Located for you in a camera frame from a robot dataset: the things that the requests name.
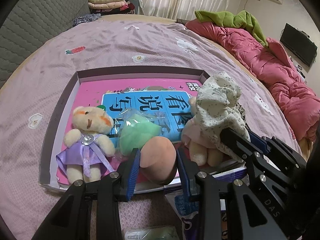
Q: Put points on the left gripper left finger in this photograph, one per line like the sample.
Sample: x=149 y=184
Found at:
x=70 y=218

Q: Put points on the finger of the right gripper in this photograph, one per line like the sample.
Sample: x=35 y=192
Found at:
x=239 y=145
x=265 y=144

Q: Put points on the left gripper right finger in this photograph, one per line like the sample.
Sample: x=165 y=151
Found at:
x=247 y=218

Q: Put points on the leopard print scrunchie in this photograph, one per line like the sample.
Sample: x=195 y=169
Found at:
x=242 y=112

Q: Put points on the white floral scrunchie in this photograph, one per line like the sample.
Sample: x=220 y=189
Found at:
x=217 y=109

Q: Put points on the green tissue pack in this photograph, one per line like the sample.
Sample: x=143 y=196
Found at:
x=158 y=232

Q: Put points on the peach makeup sponge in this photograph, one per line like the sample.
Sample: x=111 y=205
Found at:
x=157 y=160

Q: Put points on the purple white wipes pack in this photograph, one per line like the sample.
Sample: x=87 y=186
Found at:
x=188 y=213

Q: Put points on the teddy bear purple dress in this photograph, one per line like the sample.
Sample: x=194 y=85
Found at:
x=88 y=147

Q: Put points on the red pink quilt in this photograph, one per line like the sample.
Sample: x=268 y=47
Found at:
x=272 y=67

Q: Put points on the pink children's book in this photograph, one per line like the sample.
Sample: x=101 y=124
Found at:
x=101 y=135

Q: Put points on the green makeup sponge in wrapper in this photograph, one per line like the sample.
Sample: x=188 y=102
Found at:
x=133 y=128

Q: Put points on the shallow dark cardboard box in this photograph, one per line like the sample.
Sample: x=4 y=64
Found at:
x=163 y=91

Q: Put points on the green blanket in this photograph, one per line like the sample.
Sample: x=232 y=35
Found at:
x=242 y=20

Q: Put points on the stack of folded clothes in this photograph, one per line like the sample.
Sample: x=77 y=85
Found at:
x=112 y=7

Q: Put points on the dark floral cloth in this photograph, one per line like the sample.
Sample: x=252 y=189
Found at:
x=86 y=19

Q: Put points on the grey quilted headboard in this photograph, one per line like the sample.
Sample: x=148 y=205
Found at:
x=30 y=24

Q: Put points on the black wall television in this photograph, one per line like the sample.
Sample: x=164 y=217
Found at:
x=299 y=43

